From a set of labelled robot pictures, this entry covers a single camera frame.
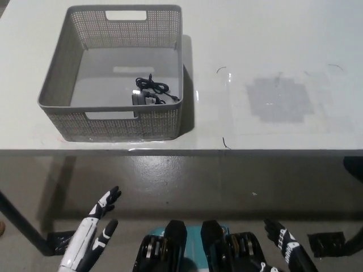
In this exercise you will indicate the dark rounded object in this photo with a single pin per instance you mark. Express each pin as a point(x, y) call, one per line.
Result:
point(354, 168)

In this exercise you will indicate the small brown object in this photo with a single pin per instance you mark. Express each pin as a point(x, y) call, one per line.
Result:
point(1, 228)

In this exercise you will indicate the black table leg with footplate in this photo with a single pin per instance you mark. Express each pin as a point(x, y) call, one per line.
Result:
point(326, 243)
point(22, 224)

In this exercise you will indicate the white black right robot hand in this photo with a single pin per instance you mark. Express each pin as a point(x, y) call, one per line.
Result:
point(287, 242)

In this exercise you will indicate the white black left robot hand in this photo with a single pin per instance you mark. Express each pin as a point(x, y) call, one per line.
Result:
point(79, 241)

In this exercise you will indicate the grey perforated plastic basket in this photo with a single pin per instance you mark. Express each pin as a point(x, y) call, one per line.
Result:
point(107, 85)

